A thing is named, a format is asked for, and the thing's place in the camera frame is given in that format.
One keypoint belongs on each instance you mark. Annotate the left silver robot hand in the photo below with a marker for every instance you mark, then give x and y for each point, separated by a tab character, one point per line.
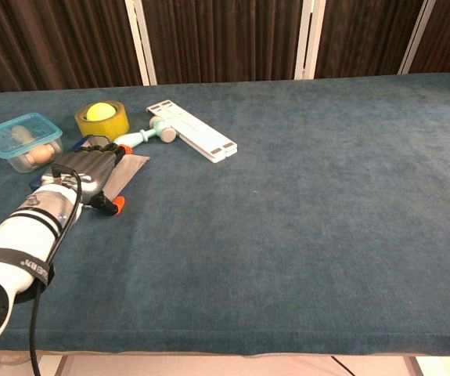
83	174

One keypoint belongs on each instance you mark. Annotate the blue glasses case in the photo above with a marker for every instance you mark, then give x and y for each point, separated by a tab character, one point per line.
128	168

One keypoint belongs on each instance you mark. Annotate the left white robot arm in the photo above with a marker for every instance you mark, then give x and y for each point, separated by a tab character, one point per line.
17	239

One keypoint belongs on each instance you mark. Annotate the yellow tape roll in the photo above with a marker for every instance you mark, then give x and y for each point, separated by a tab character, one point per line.
103	129

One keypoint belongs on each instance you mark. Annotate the wooden item inside container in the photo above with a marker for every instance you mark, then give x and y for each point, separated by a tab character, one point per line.
38	154

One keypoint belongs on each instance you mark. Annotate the yellow-green tennis ball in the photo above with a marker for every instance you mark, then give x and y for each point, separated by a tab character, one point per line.
100	111

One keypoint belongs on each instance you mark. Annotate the white item inside container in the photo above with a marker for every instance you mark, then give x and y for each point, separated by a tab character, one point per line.
22	134

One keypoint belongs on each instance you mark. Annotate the mint handheld roller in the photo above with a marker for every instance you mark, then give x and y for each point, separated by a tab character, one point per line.
164	131

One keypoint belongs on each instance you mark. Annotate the white folding stand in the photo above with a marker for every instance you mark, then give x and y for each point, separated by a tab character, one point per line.
199	135

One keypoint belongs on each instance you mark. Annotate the white table leg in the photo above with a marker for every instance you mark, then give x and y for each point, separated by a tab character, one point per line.
413	366
52	366

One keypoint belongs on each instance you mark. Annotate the blue tablecloth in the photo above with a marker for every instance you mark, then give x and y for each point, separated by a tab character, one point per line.
287	215

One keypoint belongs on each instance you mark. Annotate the white screen post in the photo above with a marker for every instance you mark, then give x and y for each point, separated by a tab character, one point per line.
416	39
308	39
142	43

